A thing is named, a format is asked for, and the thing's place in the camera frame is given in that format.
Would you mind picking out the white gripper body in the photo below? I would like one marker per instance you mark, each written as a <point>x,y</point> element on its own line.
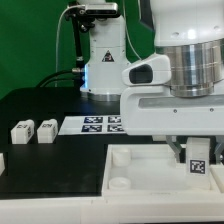
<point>145,110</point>

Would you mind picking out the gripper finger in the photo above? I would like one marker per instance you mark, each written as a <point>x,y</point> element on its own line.
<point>219,148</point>
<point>175,145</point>

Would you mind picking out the white square table top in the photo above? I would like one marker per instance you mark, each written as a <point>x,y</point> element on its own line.
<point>144,169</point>

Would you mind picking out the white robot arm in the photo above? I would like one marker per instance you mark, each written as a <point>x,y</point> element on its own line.
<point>176,91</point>

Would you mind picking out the white sheet with markers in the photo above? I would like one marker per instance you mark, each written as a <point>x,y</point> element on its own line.
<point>82,125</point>

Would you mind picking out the white obstacle fence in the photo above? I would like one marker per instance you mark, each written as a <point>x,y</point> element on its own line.
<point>2,165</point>

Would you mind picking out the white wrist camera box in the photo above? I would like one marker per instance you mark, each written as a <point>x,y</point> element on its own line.
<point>152,71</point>

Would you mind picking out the black camera on stand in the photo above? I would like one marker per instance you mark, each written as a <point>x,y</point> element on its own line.
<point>84,15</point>

